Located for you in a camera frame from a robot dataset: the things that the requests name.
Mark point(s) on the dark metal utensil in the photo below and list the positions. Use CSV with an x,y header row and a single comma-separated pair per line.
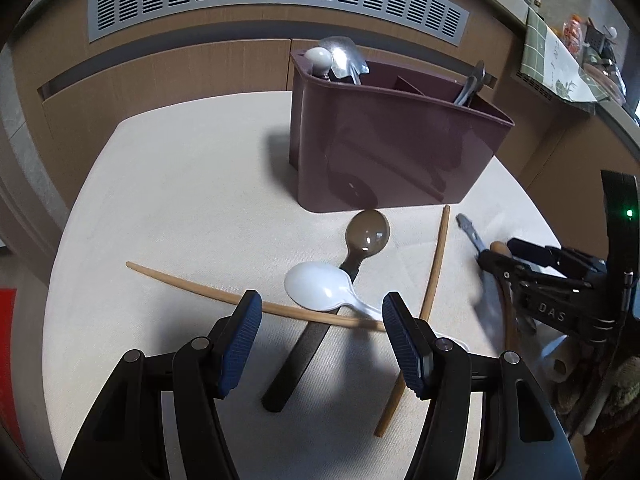
x,y
467,227

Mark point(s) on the metal spoon with white ball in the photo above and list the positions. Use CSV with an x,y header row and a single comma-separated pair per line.
x,y
318,58

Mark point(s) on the green checked cloth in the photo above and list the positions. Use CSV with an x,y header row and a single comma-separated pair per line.
x,y
540,55

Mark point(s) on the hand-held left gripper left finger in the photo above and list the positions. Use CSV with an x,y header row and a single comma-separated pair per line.
x,y
240,345

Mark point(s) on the brown plastic utensil holder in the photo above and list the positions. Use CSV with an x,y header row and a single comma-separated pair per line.
x,y
390,150

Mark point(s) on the red floor mat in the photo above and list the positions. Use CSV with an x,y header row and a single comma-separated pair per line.
x,y
6,360

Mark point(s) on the wooden chopstick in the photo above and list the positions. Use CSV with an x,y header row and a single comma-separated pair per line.
x,y
437,260
175,282

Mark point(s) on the cream table cloth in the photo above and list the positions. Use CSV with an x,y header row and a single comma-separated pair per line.
x,y
175,185

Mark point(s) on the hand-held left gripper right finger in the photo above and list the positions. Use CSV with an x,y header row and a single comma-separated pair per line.
x,y
402,345

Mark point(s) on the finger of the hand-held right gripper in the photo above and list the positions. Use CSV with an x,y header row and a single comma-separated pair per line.
x,y
500,266
540,252

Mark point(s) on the white plastic spoon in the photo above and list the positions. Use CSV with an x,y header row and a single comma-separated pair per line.
x,y
315,285

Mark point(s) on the grey-blue spoon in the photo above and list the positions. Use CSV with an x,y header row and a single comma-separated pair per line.
x,y
472,87

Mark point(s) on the brown knitted fabric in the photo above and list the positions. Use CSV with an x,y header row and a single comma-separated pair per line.
x,y
622,390

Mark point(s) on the metal shovel-shaped spoon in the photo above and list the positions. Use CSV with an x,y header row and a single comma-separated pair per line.
x,y
345,60

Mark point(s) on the white paper roll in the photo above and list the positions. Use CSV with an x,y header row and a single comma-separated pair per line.
x,y
560,365

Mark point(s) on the wooden kitchen cabinet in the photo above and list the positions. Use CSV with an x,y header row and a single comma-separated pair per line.
x,y
175,80

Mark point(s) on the black dish rack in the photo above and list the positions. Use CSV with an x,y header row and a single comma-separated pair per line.
x,y
600,45

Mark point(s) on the red-filled plastic bottle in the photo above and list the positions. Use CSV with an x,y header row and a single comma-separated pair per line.
x,y
572,32

